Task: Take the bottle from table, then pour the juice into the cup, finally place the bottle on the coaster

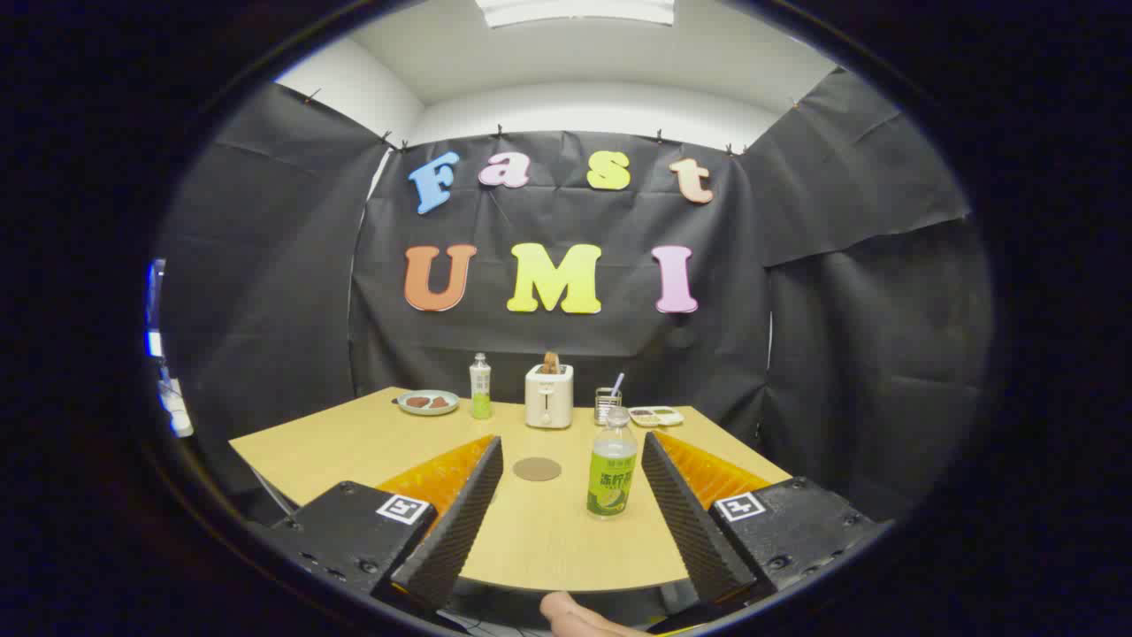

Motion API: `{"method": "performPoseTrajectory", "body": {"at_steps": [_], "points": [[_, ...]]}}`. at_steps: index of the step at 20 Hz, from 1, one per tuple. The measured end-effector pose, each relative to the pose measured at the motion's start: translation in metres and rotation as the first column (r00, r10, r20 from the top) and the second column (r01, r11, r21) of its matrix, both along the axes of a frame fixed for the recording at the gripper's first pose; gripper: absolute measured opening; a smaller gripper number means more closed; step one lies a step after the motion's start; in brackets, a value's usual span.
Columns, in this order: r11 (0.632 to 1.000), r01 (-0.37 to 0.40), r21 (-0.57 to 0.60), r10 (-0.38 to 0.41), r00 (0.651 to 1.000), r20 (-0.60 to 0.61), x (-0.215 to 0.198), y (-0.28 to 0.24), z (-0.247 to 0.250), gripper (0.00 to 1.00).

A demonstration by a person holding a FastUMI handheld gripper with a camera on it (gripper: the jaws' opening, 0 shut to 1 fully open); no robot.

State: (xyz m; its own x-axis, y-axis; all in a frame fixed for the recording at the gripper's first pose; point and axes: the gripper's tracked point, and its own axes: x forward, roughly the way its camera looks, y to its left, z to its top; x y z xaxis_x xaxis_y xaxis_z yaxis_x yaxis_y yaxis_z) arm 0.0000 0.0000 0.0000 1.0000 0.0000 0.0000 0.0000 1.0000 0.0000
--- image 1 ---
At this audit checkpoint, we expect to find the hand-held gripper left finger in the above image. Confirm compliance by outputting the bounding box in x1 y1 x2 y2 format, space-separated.
255 434 505 615

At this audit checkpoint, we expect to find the pale green plate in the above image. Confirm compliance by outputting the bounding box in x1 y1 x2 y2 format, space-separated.
397 389 461 417

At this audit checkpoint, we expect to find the cream toaster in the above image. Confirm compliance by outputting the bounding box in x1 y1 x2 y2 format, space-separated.
524 364 575 430

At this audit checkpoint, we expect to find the wooden table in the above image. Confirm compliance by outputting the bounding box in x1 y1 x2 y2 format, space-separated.
228 387 794 594

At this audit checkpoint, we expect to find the white and blue equipment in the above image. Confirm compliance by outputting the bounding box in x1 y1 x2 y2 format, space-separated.
146 257 194 439

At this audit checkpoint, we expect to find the slim bottle with green drink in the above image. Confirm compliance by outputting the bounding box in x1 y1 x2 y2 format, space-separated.
469 352 493 420

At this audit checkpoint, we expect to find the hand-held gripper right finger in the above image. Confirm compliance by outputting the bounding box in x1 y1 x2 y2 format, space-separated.
641 430 894 606

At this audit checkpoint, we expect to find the clear juice bottle green label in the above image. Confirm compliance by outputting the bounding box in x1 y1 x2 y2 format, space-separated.
586 407 639 520

